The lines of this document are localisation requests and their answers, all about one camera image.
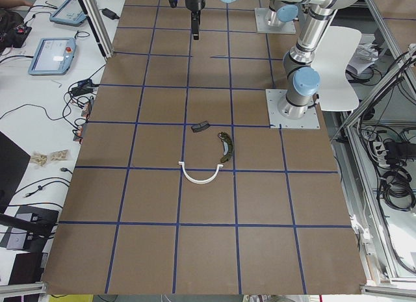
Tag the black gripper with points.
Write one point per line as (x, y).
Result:
(194, 2)

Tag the black power adapter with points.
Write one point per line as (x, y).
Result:
(109, 14)

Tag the blue teach pendant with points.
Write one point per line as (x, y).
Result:
(53, 56)
(68, 13)

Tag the blue teach pendant far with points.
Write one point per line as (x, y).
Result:
(68, 13)

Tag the black brake pad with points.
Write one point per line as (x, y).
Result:
(199, 127)

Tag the white curved plastic bracket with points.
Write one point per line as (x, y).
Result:
(200, 177)

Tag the olive green brake shoe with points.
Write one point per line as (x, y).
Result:
(228, 146)

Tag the white plastic chair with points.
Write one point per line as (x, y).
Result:
(331, 59)

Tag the aluminium frame post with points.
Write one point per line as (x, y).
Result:
(94, 19)

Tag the bag of small parts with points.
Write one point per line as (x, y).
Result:
(38, 158)
(61, 155)

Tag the blue teach pendant near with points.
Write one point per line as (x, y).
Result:
(53, 56)

